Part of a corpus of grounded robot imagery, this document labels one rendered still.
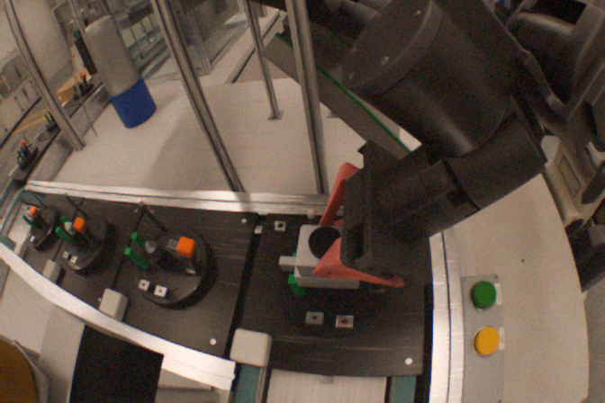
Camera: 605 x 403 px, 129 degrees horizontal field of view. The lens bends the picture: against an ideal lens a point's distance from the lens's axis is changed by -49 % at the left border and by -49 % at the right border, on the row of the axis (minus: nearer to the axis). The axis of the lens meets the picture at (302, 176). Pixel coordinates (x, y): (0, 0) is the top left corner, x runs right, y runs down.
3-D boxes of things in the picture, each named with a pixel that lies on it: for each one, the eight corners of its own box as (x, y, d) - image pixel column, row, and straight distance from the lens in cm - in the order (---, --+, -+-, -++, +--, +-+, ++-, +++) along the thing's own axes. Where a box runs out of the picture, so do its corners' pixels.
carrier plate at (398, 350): (416, 222, 47) (418, 215, 45) (419, 374, 40) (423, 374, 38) (269, 219, 48) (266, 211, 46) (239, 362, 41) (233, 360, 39)
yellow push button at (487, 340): (493, 327, 44) (500, 324, 43) (494, 353, 44) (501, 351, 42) (470, 331, 43) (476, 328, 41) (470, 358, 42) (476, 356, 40)
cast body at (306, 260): (360, 252, 32) (362, 219, 26) (358, 289, 30) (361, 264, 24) (285, 249, 33) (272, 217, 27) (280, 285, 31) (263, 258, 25)
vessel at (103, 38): (147, 72, 114) (113, -13, 109) (126, 94, 104) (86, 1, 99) (123, 79, 123) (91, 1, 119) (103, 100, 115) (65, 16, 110)
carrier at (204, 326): (261, 218, 48) (239, 167, 39) (229, 359, 42) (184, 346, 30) (152, 210, 60) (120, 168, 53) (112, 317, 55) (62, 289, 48)
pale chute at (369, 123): (400, 121, 58) (417, 111, 56) (394, 169, 48) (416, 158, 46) (290, 23, 52) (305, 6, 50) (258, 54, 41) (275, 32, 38)
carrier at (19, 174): (54, 141, 140) (40, 120, 137) (26, 183, 133) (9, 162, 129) (36, 145, 161) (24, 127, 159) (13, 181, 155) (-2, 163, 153)
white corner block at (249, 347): (275, 337, 40) (268, 333, 36) (270, 368, 40) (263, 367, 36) (244, 332, 41) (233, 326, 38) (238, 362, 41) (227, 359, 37)
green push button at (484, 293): (490, 284, 46) (495, 279, 44) (492, 308, 45) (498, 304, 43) (467, 286, 44) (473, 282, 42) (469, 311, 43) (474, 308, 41)
